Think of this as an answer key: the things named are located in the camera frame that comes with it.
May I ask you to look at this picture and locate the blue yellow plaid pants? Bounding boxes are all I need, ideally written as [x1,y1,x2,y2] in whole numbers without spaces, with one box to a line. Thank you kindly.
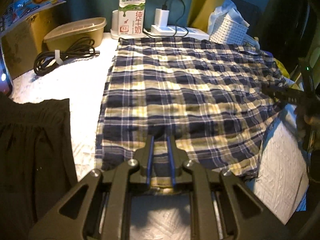
[95,37,286,178]

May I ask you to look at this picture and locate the yellow crumpled item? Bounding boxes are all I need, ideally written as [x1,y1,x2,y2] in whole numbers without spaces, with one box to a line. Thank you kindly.
[274,58,290,79]

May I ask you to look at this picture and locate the white textured bed cover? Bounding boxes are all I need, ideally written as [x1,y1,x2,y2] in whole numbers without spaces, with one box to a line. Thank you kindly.
[12,33,309,222]

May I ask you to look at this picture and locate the black folded garment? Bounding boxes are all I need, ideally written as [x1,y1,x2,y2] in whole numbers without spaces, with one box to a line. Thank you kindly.
[1,94,78,239]

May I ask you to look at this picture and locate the white perforated basket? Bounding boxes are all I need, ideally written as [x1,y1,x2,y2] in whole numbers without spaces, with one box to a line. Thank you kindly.
[209,14,249,45]

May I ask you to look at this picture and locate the white power strip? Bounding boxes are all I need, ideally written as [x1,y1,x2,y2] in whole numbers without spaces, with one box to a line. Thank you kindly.
[150,24,209,40]

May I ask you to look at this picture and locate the tablet with red screen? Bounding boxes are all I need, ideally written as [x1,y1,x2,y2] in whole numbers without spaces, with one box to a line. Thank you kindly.
[0,44,14,98]

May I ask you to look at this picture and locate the white power adapter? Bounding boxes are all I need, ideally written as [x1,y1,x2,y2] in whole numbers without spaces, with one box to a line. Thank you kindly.
[154,8,169,27]

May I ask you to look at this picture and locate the tan plastic food container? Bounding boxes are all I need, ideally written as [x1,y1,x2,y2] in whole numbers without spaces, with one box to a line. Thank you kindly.
[43,17,107,51]

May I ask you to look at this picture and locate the brown cardboard box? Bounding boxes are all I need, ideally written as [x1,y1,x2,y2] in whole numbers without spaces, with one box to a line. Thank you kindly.
[1,8,59,79]

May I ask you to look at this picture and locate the white green milk carton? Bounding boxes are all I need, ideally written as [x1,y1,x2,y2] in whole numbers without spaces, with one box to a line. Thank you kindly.
[118,0,146,35]

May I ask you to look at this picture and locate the white lamp base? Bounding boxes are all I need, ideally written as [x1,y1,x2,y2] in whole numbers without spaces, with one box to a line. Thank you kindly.
[110,10,146,40]

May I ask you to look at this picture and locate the colourful snack bag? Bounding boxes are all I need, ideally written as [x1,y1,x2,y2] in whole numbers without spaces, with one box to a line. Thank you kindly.
[1,0,66,36]

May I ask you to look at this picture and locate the coiled black cable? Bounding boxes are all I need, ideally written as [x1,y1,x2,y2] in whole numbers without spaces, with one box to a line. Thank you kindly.
[33,36,101,77]

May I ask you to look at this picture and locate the black charging cable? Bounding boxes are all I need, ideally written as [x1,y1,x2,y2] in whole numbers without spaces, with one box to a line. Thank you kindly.
[143,0,189,39]

